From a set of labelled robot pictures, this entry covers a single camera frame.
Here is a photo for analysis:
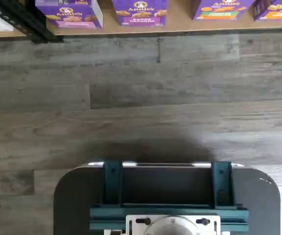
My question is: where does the dark grey robot base platform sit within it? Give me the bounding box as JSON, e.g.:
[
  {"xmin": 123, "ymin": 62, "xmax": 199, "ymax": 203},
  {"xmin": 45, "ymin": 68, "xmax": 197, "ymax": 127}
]
[{"xmin": 53, "ymin": 161, "xmax": 281, "ymax": 235}]

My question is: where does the black metal shelving rack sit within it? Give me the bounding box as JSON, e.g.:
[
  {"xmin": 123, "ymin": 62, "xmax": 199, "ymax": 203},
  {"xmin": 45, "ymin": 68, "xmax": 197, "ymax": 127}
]
[
  {"xmin": 6, "ymin": 0, "xmax": 282, "ymax": 44},
  {"xmin": 0, "ymin": 0, "xmax": 38, "ymax": 42}
]

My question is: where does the purple Annie's box orange patch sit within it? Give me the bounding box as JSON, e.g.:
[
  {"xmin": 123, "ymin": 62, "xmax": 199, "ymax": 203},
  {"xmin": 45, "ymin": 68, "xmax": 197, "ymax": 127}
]
[{"xmin": 253, "ymin": 0, "xmax": 282, "ymax": 22}]

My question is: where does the wooden shelf board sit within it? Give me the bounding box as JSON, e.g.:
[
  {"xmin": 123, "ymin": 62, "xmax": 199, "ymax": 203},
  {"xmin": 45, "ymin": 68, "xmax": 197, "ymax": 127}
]
[
  {"xmin": 47, "ymin": 18, "xmax": 282, "ymax": 37},
  {"xmin": 0, "ymin": 30, "xmax": 34, "ymax": 39}
]

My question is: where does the purple Annie's box pink patch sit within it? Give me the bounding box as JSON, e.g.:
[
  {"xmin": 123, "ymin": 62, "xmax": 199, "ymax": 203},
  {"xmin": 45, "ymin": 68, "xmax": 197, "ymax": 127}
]
[
  {"xmin": 35, "ymin": 5, "xmax": 104, "ymax": 29},
  {"xmin": 35, "ymin": 0, "xmax": 98, "ymax": 7}
]

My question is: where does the teal metal mounting frame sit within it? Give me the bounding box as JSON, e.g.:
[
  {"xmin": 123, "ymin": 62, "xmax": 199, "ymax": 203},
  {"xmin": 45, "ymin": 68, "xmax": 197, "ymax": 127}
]
[{"xmin": 89, "ymin": 160, "xmax": 250, "ymax": 232}]

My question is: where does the purple Annie's box green patch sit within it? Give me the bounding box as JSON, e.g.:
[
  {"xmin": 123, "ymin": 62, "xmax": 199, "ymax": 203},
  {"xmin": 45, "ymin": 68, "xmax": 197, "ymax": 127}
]
[{"xmin": 192, "ymin": 0, "xmax": 256, "ymax": 22}]

